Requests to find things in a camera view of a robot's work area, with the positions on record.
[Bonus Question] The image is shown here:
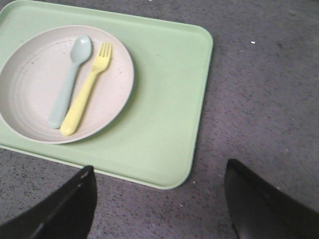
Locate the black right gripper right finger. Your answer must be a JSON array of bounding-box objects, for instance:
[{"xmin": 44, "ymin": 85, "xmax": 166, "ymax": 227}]
[{"xmin": 224, "ymin": 159, "xmax": 319, "ymax": 239}]

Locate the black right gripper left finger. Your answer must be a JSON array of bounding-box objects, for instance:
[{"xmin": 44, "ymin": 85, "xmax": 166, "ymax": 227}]
[{"xmin": 0, "ymin": 166, "xmax": 97, "ymax": 239}]

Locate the cream speckled round plate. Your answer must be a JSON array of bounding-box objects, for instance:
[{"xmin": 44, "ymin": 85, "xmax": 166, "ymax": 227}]
[{"xmin": 0, "ymin": 25, "xmax": 134, "ymax": 144}]

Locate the yellow plastic fork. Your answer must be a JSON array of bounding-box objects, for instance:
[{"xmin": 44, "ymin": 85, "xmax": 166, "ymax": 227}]
[{"xmin": 60, "ymin": 42, "xmax": 113, "ymax": 136}]

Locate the light green plastic tray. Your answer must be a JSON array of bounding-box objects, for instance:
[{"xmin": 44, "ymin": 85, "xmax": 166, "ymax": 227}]
[{"xmin": 0, "ymin": 0, "xmax": 213, "ymax": 189}]

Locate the pale blue plastic spoon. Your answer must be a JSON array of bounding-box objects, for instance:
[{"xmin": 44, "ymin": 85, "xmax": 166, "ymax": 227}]
[{"xmin": 48, "ymin": 35, "xmax": 92, "ymax": 129}]

